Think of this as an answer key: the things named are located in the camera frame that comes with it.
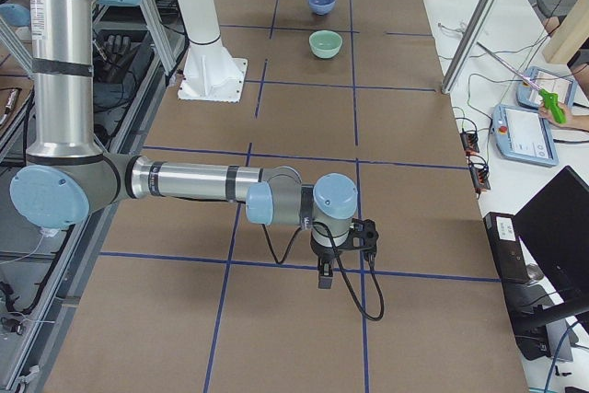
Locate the green handled reacher grabber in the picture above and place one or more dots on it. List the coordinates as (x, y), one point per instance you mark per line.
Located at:
(550, 99)

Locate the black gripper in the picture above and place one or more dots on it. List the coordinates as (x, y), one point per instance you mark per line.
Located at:
(324, 255)

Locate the orange black connector box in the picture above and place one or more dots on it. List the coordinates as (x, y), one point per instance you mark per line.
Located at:
(469, 135)
(479, 170)

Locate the black computer box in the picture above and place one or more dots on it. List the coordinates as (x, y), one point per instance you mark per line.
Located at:
(507, 250)

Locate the teach pendant tablet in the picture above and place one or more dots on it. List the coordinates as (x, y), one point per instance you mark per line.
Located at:
(522, 135)
(563, 85)

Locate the aluminium frame post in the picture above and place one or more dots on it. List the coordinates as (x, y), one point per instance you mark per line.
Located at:
(467, 43)

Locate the green bowl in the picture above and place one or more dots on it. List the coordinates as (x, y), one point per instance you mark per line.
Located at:
(325, 44)

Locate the blue bowl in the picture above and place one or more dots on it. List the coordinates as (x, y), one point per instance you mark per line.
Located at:
(321, 7)

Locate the white camera pole with base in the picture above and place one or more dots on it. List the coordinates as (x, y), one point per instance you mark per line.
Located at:
(210, 73)

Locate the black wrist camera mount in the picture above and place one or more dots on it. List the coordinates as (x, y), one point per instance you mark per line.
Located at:
(363, 238)

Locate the black monitor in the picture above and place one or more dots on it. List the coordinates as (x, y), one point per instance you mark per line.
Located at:
(554, 228)

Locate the person's forearm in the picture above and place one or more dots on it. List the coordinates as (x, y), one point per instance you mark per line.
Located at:
(579, 122)

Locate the brown paper table cover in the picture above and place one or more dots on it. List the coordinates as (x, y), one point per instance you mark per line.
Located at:
(191, 297)

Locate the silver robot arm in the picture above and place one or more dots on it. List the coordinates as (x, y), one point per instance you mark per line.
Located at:
(68, 176)

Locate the far teach pendant tablet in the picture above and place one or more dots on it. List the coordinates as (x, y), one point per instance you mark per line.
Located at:
(563, 85)

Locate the near orange black connector box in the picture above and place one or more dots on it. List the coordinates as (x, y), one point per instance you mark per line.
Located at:
(479, 170)

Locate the far orange black connector box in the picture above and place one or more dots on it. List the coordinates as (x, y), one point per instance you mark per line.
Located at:
(469, 135)

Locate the near teach pendant tablet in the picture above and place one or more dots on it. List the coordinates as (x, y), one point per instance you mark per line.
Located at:
(522, 135)

